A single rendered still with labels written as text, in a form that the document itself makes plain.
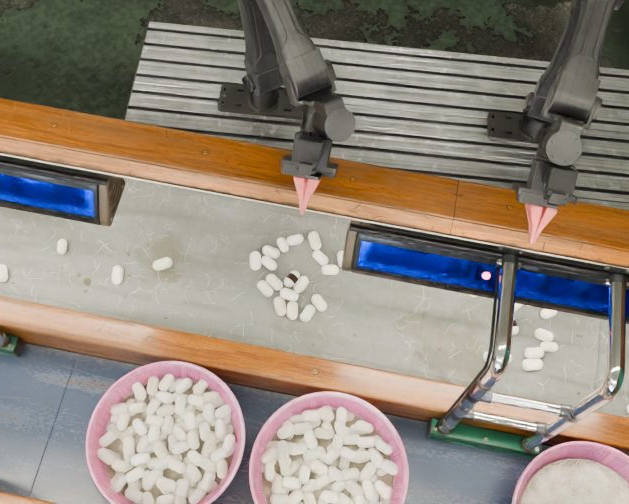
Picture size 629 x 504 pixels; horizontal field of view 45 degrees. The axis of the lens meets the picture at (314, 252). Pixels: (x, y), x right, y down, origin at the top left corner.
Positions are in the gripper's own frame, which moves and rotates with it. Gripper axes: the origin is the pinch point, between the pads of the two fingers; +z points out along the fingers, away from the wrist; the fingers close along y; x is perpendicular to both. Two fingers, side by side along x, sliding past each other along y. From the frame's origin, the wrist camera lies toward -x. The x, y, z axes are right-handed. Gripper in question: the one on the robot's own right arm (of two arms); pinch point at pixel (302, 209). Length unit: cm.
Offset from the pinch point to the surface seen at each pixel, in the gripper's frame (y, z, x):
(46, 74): -100, -5, 112
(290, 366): 3.5, 25.1, -14.9
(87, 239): -40.0, 13.2, -1.2
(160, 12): -70, -31, 134
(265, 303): -3.6, 17.8, -5.4
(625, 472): 64, 32, -17
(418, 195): 21.4, -4.7, 10.3
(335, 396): 12.2, 28.0, -17.2
